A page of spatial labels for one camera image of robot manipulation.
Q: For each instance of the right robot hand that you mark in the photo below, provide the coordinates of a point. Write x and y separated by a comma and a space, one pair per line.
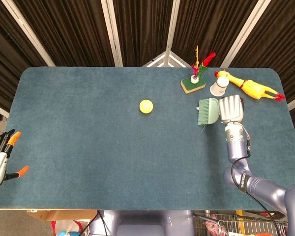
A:
231, 109

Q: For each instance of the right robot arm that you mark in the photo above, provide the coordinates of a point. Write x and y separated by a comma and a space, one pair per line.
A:
236, 150

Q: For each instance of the yellow ball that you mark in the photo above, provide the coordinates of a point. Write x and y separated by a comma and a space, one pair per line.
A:
146, 106

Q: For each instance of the white paper cup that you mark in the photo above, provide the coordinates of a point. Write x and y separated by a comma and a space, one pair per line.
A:
218, 88

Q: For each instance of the yellow rubber chicken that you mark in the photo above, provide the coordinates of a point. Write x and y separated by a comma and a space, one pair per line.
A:
253, 89

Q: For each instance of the green yellow sponge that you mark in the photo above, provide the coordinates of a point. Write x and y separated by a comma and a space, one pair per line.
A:
198, 86

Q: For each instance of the colourful feather shuttlecock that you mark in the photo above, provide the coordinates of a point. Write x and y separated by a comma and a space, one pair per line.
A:
194, 79

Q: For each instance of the cardboard box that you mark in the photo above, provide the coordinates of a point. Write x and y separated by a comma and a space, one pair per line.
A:
54, 215

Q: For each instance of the red white bag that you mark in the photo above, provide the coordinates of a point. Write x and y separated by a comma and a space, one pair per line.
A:
64, 225

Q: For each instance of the blue table mat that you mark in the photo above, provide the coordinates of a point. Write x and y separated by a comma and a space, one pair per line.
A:
88, 147

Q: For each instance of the dark brown curtain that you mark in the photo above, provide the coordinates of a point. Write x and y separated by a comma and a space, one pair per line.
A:
142, 29

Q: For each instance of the grey robot torso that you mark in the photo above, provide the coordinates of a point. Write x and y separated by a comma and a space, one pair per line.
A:
142, 221

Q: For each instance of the white triangular frame base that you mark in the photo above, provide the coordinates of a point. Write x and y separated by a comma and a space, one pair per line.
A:
174, 59

